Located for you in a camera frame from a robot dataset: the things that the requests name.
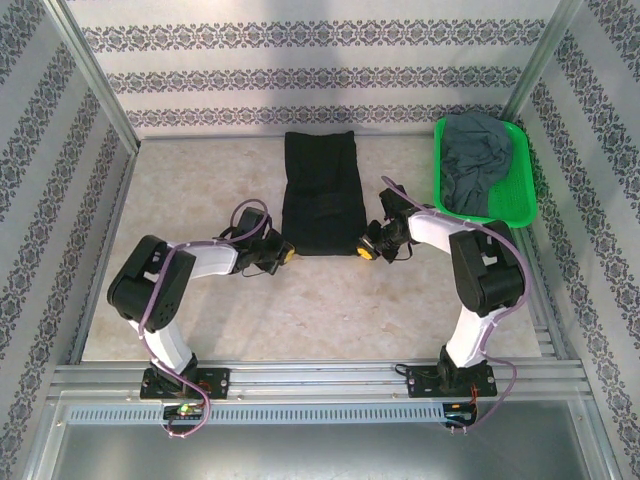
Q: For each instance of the control board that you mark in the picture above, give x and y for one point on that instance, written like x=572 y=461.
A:
x=183 y=411
x=460 y=411

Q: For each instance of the grey t-shirt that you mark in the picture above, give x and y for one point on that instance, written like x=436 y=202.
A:
x=475 y=150

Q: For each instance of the steel sheet panel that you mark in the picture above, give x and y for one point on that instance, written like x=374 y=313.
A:
x=320 y=450

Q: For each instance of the black t-shirt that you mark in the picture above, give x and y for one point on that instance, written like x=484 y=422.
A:
x=322 y=200

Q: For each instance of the aluminium left side rail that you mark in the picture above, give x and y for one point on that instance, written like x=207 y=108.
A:
x=125 y=175

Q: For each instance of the right control board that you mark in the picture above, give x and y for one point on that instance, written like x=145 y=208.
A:
x=460 y=411

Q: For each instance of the aluminium right frame post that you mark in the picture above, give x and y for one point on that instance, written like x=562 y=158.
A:
x=544 y=60

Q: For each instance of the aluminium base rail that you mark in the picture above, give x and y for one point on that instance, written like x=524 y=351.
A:
x=320 y=380

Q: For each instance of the aluminium back frame bar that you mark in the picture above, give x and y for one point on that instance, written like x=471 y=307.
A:
x=200 y=136

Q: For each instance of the left control board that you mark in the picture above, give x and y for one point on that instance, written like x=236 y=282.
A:
x=183 y=411

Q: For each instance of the green plastic basket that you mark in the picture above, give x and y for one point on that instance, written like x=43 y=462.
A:
x=515 y=200

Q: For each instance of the aluminium frame post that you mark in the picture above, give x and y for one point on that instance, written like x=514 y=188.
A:
x=544 y=60
x=96 y=75

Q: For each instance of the aluminium left frame post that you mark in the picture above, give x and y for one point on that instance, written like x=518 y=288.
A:
x=96 y=75

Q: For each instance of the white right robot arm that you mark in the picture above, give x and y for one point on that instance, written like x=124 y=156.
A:
x=435 y=232

